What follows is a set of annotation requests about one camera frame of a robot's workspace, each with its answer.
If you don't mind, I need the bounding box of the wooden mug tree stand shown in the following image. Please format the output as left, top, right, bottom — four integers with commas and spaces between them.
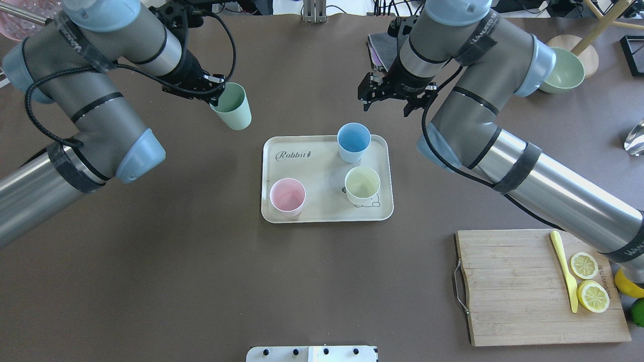
546, 1, 642, 79

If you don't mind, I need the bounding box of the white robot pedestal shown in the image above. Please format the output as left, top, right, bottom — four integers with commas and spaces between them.
246, 344, 379, 361

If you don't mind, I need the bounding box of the yellow plastic knife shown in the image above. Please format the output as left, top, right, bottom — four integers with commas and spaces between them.
550, 230, 579, 313

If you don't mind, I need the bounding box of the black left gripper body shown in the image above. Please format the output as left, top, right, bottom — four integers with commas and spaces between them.
151, 1, 225, 101

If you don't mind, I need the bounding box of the aluminium frame post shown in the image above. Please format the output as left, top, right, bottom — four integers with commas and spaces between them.
302, 0, 327, 23

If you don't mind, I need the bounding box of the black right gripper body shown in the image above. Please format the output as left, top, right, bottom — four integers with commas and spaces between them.
357, 15, 438, 102

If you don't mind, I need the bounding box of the mint green bowl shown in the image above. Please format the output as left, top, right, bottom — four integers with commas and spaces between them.
539, 47, 586, 94

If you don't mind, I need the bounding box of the pink bowl with ice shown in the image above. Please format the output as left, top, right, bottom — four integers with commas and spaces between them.
1, 1, 61, 41

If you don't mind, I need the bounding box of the grey folded cloth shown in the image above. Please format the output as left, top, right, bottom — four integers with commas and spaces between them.
367, 33, 398, 72

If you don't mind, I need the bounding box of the green cup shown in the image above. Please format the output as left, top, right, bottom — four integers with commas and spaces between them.
211, 82, 252, 131

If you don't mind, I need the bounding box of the cream cup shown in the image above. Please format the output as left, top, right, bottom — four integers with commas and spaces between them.
344, 165, 380, 206

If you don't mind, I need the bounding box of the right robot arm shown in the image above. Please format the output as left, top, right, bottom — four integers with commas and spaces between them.
357, 1, 642, 286

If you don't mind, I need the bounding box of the cream rabbit tray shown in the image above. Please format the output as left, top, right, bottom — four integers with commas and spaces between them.
261, 135, 394, 224

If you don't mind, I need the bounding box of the blue cup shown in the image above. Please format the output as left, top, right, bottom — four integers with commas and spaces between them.
337, 122, 372, 163

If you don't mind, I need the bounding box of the metal tube black cap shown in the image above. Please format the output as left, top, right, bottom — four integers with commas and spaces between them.
1, 2, 50, 27

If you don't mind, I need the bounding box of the metal scoop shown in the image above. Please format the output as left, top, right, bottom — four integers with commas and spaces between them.
623, 119, 644, 156

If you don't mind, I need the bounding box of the wooden cutting board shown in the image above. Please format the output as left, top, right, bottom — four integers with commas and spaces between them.
455, 229, 631, 347

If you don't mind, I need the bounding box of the lemon half slice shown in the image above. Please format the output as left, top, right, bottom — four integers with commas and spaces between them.
577, 280, 610, 313
570, 252, 599, 280

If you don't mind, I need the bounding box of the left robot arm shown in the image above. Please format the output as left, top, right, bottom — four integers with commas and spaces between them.
2, 1, 228, 246

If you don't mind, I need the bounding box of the green lime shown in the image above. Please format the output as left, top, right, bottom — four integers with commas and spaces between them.
629, 298, 644, 328

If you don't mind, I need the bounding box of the pink cup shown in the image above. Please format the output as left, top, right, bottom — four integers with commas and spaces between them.
269, 178, 306, 217

